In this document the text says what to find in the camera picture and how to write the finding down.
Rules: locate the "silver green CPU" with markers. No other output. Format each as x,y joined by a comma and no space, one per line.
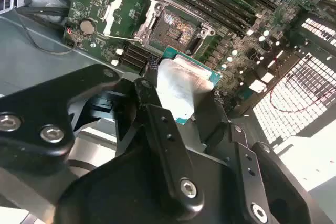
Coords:
178,85

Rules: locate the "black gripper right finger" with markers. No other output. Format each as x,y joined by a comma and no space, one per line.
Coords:
275,182

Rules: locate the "silver socket cover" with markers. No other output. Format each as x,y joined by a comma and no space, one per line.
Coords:
111,11

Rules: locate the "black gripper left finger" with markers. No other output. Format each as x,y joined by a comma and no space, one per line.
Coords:
39,108

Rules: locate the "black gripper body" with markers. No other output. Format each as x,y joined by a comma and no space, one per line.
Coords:
118,195

